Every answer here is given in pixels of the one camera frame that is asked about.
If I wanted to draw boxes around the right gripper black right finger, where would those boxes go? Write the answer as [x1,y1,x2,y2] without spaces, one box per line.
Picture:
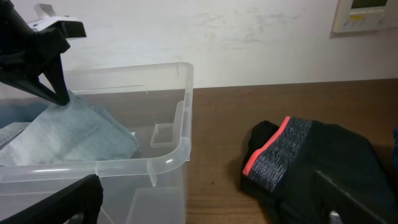
[312,170,388,224]

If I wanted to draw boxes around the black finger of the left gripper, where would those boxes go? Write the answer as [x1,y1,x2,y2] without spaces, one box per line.
[40,58,70,106]

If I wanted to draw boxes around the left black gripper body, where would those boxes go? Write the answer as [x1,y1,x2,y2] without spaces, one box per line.
[1,0,86,93]

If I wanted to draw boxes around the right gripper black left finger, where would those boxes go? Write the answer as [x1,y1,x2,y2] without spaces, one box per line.
[1,174,103,224]

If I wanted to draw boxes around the light grey-blue jeans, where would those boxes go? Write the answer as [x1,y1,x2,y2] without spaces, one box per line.
[1,93,139,167]

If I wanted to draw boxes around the black shorts red waistband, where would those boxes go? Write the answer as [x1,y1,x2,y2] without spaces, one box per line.
[240,116,397,223]

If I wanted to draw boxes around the clear plastic storage bin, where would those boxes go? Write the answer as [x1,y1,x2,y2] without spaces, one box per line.
[1,62,194,223]

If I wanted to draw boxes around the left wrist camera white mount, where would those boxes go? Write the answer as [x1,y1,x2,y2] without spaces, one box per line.
[27,3,78,32]

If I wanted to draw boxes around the wall thermostat control panel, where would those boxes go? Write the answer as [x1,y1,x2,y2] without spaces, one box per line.
[331,0,397,34]

